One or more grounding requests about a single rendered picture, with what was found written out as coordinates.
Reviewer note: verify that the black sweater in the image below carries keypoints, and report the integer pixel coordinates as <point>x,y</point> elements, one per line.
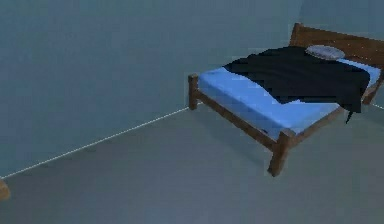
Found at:
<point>300,75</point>

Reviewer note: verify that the brown wooden bed blue mattress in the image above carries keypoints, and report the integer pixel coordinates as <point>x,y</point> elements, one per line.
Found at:
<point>253,100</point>

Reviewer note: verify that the grey pillow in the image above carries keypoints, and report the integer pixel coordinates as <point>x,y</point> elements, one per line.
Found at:
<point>325,52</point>

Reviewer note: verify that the brown wooden furniture leg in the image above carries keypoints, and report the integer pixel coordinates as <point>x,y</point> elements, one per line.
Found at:
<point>3,190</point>

